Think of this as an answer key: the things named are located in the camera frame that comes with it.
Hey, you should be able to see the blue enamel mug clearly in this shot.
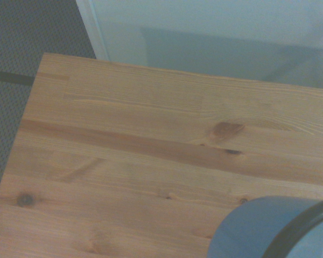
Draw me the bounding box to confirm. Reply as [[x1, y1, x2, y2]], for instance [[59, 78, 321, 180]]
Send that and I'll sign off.
[[206, 195, 323, 258]]

